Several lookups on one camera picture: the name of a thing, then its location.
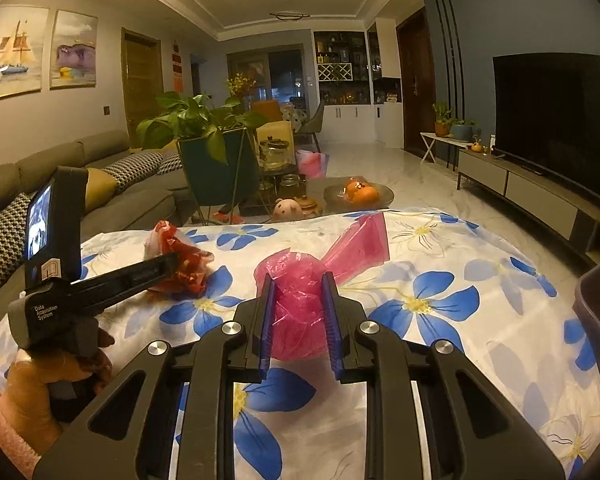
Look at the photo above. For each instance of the pink plastic bag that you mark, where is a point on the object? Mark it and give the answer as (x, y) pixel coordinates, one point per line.
(298, 325)

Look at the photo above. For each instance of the display cabinet shelving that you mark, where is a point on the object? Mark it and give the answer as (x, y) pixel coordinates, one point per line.
(342, 68)

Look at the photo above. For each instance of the plate of oranges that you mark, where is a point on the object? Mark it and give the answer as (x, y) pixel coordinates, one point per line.
(357, 194)

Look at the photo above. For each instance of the small white side table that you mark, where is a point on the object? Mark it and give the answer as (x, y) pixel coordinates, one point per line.
(453, 147)

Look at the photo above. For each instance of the sailboat painting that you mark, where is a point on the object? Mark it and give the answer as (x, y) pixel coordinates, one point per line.
(22, 33)

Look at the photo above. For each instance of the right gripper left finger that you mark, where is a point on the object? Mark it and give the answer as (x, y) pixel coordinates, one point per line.
(170, 410)

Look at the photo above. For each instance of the grey tv cabinet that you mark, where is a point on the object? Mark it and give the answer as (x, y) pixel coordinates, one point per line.
(573, 217)

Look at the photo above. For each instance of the glass jar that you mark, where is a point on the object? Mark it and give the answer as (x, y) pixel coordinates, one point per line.
(275, 154)

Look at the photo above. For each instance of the wooden door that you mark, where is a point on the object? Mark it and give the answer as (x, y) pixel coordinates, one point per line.
(141, 80)

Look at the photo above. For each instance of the black television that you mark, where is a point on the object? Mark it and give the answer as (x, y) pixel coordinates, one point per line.
(547, 113)

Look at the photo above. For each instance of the red plastic bag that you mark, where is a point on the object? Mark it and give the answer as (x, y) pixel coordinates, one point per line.
(190, 276)

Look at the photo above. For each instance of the green potted plant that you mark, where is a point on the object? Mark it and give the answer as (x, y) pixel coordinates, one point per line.
(215, 146)

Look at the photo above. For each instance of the grey sectional sofa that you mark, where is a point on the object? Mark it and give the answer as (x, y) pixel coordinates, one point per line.
(125, 190)

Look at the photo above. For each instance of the purple abstract painting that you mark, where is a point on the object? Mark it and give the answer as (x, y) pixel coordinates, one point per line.
(73, 50)

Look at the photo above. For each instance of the person's left hand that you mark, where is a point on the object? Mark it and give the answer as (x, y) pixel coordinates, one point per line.
(25, 403)

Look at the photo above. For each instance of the dark entrance door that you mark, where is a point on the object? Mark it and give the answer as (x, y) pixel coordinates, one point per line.
(418, 80)

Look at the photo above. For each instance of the small potted plants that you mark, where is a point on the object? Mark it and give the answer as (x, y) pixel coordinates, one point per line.
(447, 125)

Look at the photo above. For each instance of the yellow cushion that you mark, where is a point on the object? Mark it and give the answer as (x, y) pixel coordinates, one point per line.
(100, 189)

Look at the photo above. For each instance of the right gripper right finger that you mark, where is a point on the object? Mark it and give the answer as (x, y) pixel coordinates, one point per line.
(430, 413)

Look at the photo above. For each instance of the houndstooth cushion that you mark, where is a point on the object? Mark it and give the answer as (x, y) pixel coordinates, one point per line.
(13, 221)

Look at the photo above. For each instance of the pig figurine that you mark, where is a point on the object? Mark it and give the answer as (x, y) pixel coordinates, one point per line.
(287, 209)

